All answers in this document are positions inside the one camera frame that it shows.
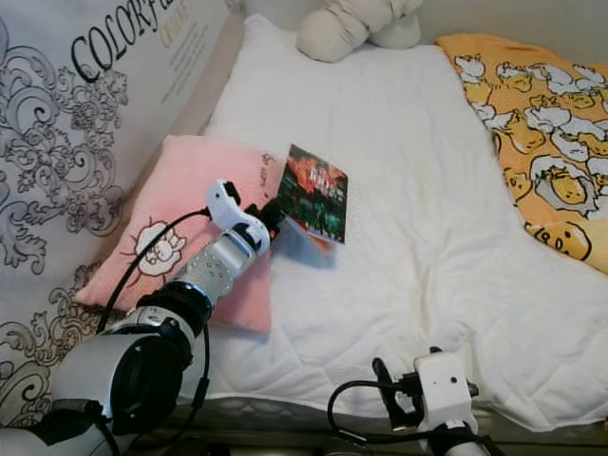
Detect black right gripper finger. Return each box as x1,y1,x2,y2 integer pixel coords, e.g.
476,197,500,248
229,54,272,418
370,356,406,427

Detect dark red-green cover book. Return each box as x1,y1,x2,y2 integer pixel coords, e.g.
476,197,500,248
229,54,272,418
275,144,349,243

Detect pink pillow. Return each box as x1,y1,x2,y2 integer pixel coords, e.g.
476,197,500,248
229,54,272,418
74,135,283,333

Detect yellow egg-print blanket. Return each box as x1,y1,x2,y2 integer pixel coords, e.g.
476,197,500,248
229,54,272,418
435,33,608,276

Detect white quilted mattress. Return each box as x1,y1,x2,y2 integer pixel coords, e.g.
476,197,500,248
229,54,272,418
199,14,608,433

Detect beige plush toy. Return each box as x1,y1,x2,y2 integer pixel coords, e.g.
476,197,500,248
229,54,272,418
294,0,424,63

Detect grey ornament-print headboard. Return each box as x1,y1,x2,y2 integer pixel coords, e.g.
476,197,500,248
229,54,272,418
0,0,238,402

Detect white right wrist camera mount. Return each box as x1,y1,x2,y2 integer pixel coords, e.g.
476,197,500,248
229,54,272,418
413,350,476,430

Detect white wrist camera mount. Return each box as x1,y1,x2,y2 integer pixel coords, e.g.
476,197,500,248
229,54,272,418
202,180,272,253
413,350,476,430

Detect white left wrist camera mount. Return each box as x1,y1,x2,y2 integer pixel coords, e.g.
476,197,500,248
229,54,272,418
202,180,272,253

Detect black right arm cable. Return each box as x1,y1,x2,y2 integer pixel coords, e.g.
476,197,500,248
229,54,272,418
328,380,414,446

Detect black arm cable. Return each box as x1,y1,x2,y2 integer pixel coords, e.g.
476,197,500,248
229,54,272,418
328,380,414,446
95,209,210,333

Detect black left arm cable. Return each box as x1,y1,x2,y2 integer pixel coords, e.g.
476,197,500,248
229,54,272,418
95,209,210,333

